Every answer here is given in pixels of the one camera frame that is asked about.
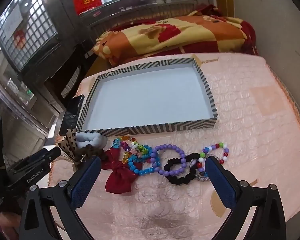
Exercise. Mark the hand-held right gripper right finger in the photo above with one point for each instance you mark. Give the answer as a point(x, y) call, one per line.
point(220, 182)

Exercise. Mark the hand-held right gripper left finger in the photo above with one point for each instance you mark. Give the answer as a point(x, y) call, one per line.
point(86, 180)

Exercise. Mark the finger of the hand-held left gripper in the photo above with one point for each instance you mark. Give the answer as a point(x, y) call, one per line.
point(39, 153)
point(52, 154)

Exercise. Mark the brown scrunchie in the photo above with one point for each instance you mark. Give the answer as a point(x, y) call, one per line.
point(92, 151)

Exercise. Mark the red bow hair clip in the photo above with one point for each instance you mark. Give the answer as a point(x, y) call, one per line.
point(120, 177)

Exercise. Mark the white scrunchie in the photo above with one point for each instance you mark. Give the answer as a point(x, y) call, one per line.
point(90, 138)

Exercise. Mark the striped shallow cardboard box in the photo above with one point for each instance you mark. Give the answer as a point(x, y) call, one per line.
point(145, 97)

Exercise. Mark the black scrunchie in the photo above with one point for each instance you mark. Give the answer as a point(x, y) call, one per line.
point(180, 181)

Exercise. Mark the small red paper decoration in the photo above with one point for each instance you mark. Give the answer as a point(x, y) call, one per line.
point(19, 38)

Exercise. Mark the metal grille door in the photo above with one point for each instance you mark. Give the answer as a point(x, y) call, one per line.
point(40, 17)

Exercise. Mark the red orange printed blanket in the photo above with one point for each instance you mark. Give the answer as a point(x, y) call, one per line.
point(177, 37)

